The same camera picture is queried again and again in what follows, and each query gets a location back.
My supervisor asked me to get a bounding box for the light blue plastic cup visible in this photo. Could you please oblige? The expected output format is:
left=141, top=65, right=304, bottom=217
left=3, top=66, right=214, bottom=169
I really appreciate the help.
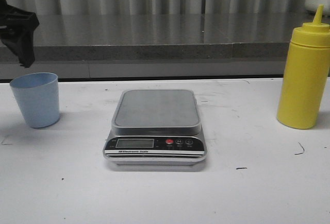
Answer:
left=10, top=73, right=60, bottom=128

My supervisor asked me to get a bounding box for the silver electronic kitchen scale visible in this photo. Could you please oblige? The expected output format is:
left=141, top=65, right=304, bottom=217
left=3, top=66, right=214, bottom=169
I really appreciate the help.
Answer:
left=103, top=89, right=207, bottom=166

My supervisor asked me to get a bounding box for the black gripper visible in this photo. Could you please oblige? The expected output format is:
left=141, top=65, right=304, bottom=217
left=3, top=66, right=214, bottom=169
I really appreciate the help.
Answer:
left=1, top=0, right=39, bottom=68

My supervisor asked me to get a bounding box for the yellow squeeze bottle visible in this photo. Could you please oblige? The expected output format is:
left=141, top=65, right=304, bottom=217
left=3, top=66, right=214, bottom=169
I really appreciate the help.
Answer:
left=277, top=5, right=329, bottom=129

